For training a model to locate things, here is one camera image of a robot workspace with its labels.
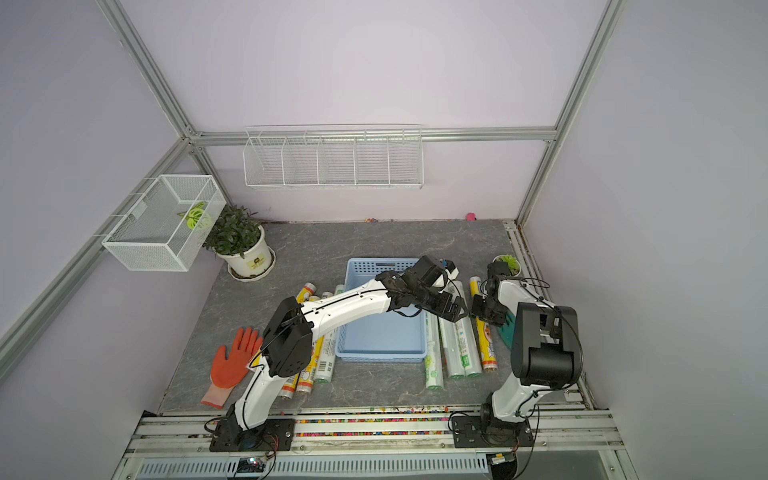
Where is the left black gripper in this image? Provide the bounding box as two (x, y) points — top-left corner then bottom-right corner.
(414, 286), (470, 324)

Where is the white wrap roll red label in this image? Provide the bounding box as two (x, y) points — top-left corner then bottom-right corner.
(438, 318), (465, 379)

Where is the white green wrap roll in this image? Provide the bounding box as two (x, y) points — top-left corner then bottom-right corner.
(455, 314), (483, 378)
(314, 284), (346, 385)
(424, 313), (444, 390)

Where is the light blue plastic basket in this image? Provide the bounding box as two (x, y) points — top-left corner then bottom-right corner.
(336, 258), (427, 363)

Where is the yellow plastic wrap roll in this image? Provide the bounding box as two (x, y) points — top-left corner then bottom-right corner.
(470, 276), (498, 372)

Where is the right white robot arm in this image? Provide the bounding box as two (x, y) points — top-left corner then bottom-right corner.
(471, 259), (584, 430)

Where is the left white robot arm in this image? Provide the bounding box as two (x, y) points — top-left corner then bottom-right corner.
(233, 256), (467, 431)

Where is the yellow wrap roll left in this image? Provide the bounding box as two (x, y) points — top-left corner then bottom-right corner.
(278, 282), (317, 400)

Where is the green rubber glove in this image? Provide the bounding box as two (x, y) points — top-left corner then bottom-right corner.
(497, 311), (516, 350)

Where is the small succulent in white pot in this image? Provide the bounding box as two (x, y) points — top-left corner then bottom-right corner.
(494, 254), (521, 277)

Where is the white plant pot with saucer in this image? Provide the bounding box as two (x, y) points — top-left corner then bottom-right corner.
(217, 226), (276, 283)

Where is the green leafy plant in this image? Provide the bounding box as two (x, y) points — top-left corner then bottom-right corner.
(203, 205), (263, 257)

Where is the orange rubber glove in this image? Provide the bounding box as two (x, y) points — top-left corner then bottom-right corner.
(200, 327), (263, 409)

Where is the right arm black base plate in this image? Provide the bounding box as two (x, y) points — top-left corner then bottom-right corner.
(447, 412), (535, 449)

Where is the white wire wall shelf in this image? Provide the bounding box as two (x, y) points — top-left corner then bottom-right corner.
(242, 124), (424, 190)

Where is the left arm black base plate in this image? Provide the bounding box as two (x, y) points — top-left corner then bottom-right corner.
(209, 416), (295, 453)

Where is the white wire box basket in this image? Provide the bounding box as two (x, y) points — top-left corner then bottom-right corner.
(102, 174), (226, 272)

